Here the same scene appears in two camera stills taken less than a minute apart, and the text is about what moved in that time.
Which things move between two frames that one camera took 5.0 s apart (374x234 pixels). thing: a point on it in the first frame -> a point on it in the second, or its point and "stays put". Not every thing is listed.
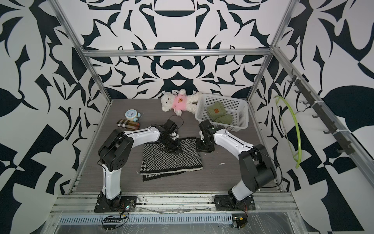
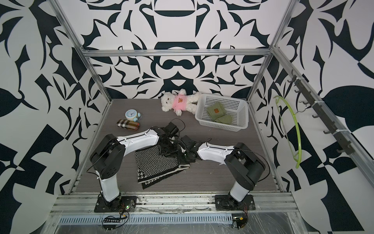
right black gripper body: [202, 145] -> [185, 154]
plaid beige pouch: [128, 124] stays put
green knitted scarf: [227, 118] stays put
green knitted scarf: [215, 110] stays put
